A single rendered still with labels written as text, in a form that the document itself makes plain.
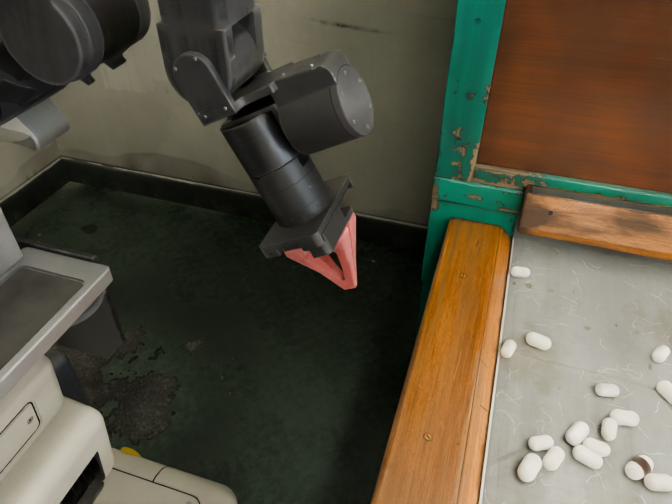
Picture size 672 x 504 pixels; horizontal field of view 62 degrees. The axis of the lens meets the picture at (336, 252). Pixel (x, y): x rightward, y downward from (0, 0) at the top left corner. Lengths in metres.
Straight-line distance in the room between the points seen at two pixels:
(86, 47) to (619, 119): 0.77
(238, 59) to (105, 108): 2.04
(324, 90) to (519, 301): 0.61
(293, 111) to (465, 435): 0.47
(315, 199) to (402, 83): 1.39
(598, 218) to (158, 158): 1.85
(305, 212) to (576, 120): 0.59
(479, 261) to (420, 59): 0.98
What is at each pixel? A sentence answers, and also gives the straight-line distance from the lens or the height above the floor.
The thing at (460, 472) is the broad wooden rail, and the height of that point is 0.76.
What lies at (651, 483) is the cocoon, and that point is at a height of 0.76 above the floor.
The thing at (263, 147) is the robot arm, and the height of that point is 1.16.
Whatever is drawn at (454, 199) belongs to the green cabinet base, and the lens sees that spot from 1.07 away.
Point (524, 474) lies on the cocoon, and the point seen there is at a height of 0.76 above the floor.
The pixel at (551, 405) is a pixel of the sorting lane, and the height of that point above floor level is 0.74.
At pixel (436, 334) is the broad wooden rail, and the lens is 0.85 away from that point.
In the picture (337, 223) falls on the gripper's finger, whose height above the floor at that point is 1.08.
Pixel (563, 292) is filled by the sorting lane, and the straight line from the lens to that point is 1.01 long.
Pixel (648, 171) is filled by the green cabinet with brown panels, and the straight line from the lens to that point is 1.05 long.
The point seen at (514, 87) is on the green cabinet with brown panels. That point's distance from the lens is 0.97.
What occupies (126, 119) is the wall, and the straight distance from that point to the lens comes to 2.46.
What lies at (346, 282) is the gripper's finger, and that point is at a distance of 0.57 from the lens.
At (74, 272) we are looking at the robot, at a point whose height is 1.04.
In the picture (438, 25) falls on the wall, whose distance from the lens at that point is 1.80.
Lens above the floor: 1.39
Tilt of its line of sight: 40 degrees down
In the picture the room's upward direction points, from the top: straight up
